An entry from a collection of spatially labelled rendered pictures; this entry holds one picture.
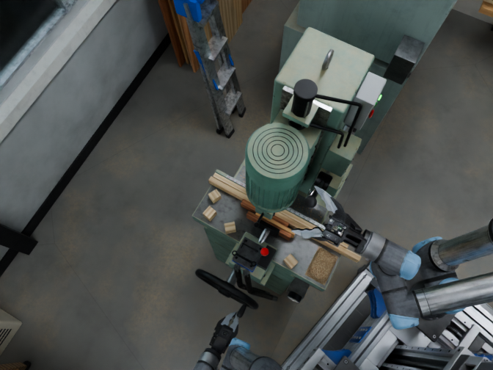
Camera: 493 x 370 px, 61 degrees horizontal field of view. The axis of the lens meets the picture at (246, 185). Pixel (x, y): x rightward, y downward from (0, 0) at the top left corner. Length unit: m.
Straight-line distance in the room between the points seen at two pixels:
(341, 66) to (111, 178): 1.93
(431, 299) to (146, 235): 1.82
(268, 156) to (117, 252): 1.73
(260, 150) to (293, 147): 0.09
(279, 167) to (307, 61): 0.34
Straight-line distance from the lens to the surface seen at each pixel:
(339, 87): 1.22
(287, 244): 1.66
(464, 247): 1.51
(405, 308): 1.30
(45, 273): 2.82
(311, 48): 1.28
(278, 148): 1.12
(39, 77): 2.26
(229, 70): 2.47
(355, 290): 2.38
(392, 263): 1.21
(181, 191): 2.70
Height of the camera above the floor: 2.52
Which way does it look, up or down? 70 degrees down
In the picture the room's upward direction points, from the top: 1 degrees counter-clockwise
